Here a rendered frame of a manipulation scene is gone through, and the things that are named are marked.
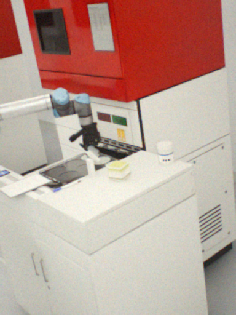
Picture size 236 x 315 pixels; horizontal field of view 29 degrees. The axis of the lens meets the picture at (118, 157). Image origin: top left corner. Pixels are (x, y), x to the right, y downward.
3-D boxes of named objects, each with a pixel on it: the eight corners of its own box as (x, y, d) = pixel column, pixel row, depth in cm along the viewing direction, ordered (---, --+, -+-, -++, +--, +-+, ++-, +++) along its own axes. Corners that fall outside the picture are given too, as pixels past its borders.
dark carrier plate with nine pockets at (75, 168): (92, 151, 263) (92, 150, 263) (132, 163, 238) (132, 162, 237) (40, 173, 244) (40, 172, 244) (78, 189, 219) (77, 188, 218)
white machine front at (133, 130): (63, 145, 302) (51, 85, 287) (149, 173, 241) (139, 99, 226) (59, 147, 300) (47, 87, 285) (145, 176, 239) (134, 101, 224)
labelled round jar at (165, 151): (166, 158, 219) (164, 139, 216) (177, 161, 214) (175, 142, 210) (156, 163, 215) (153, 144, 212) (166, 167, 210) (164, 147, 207)
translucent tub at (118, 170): (117, 173, 211) (115, 160, 209) (131, 175, 207) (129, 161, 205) (108, 180, 206) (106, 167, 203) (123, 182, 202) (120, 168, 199)
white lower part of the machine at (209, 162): (153, 213, 370) (139, 115, 340) (238, 248, 308) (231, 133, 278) (82, 253, 331) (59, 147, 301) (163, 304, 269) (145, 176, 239)
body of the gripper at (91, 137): (98, 146, 240) (94, 125, 235) (82, 148, 241) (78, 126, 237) (101, 141, 247) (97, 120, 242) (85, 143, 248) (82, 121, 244)
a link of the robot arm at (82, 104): (72, 94, 237) (88, 91, 238) (75, 114, 241) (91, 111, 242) (72, 98, 230) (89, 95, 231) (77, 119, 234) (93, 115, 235)
